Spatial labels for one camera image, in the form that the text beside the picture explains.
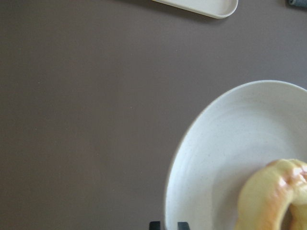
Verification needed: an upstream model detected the glazed ring donut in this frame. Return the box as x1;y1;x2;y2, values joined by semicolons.
235;159;307;230

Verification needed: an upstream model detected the white round plate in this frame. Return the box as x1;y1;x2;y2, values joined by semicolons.
164;80;307;230

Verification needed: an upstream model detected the cream rabbit tray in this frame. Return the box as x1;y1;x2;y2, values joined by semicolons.
155;0;238;19

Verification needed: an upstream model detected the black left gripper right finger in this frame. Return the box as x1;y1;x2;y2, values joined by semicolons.
177;222;190;230

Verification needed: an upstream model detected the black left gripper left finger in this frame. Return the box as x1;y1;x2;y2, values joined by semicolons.
149;221;160;230

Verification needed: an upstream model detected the folded grey cloth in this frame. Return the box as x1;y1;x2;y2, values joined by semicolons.
287;0;307;8

